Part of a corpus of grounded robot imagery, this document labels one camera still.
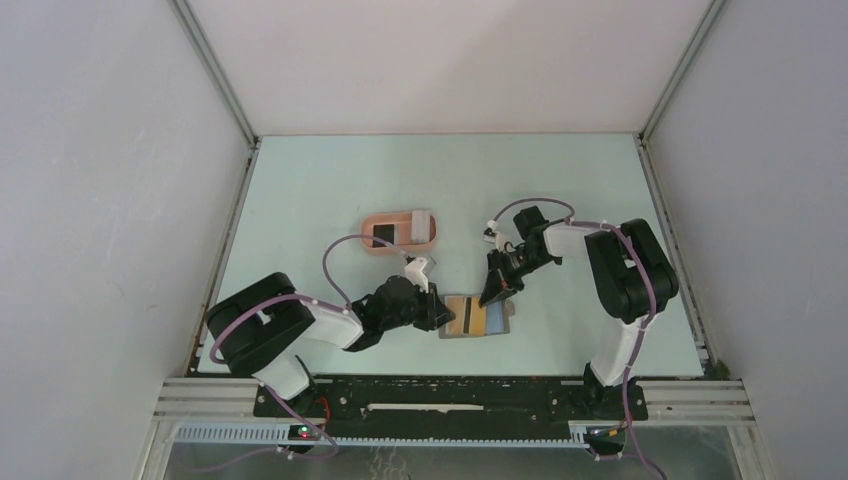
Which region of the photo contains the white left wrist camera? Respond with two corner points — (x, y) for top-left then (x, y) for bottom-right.
(404, 256), (436, 293)

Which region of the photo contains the stack of credit cards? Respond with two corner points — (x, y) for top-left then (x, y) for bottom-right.
(410, 210), (432, 244)

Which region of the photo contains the yellow card with black stripe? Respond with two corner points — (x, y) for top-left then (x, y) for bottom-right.
(443, 295), (487, 338)

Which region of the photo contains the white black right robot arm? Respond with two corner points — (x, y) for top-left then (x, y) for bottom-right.
(479, 199), (679, 418)

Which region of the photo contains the black card in tray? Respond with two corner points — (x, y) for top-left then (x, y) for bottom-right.
(372, 224), (396, 248)

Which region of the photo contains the white cable duct strip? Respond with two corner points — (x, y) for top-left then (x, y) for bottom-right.
(173, 422), (588, 449)

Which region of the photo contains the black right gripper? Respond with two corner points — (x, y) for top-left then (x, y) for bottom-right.
(479, 246), (555, 307)

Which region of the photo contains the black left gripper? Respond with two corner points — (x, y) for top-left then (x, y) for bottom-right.
(381, 280), (455, 332)

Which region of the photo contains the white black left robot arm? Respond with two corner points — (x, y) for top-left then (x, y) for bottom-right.
(204, 272), (455, 417)

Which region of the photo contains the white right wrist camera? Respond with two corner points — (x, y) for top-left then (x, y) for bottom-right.
(483, 219), (510, 252)

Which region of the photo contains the aluminium frame rail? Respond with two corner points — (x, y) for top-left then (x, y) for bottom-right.
(153, 377), (259, 422)

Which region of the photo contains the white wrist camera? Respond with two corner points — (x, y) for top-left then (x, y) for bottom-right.
(483, 219), (510, 252)
(404, 256), (436, 293)

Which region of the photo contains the taupe leather card holder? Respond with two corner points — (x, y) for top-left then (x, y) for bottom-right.
(438, 300), (515, 339)

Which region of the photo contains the peach plastic card tray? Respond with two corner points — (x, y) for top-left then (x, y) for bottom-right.
(359, 208), (439, 257)

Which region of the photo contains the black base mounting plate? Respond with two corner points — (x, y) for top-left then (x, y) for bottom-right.
(291, 375), (649, 441)

